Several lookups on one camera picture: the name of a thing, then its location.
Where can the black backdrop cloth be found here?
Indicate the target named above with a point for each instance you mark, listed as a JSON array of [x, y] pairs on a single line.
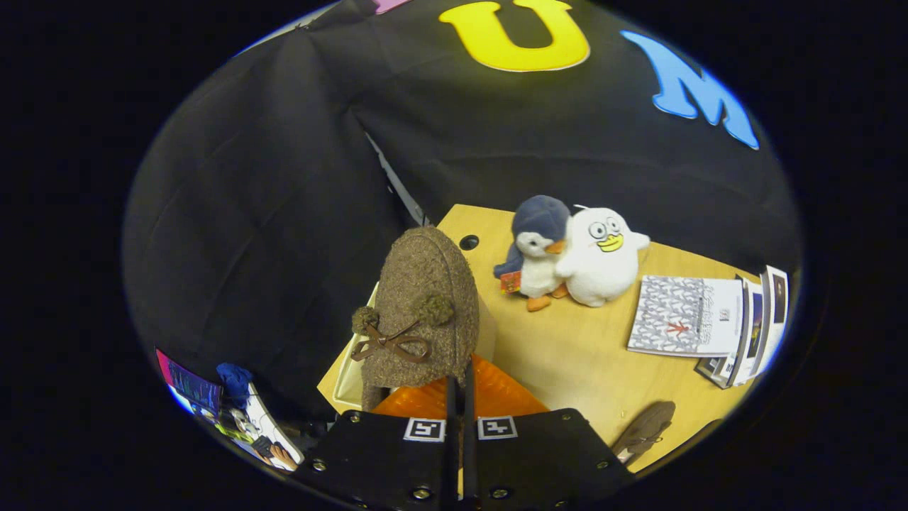
[[248, 213]]

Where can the blue cloth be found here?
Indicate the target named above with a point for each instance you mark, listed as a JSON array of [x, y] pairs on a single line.
[[234, 383]]

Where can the grey penguin plush toy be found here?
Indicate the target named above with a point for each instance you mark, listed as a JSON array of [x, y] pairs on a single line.
[[539, 245]]

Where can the white duck plush toy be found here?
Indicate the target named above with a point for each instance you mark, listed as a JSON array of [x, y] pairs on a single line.
[[599, 262]]

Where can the cream fabric storage box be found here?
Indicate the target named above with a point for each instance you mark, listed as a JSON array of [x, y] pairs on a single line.
[[347, 380]]

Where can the book with blue photo cover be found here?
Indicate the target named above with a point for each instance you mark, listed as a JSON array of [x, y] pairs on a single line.
[[753, 330]]

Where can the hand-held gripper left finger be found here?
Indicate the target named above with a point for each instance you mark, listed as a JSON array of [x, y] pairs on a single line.
[[383, 461]]

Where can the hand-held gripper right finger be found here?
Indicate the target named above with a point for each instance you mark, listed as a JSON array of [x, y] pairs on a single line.
[[539, 461]]

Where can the dark cover book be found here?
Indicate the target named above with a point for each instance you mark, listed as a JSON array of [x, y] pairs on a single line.
[[711, 369]]

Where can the grey patterned book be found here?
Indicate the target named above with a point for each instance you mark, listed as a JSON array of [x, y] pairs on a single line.
[[681, 316]]

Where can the brown woolly shoe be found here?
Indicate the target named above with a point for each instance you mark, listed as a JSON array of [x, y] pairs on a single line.
[[425, 277], [642, 428]]

